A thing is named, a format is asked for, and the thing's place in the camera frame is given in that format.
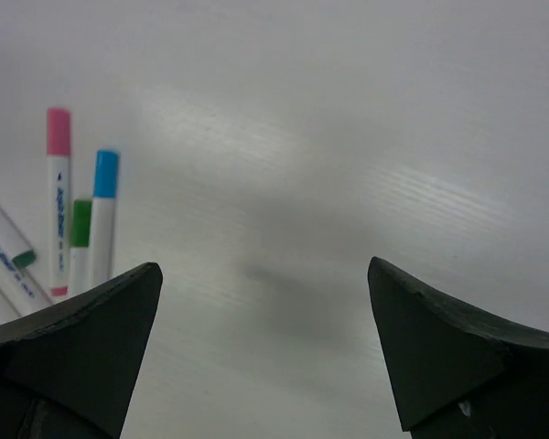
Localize pink cap marker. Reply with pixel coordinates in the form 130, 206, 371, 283
46, 107, 71, 300

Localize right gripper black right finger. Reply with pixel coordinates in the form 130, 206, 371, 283
368, 257, 549, 438

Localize dark green cap marker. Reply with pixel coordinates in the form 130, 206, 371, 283
0, 207, 37, 268

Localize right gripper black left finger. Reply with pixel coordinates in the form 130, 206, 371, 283
0, 262, 163, 438

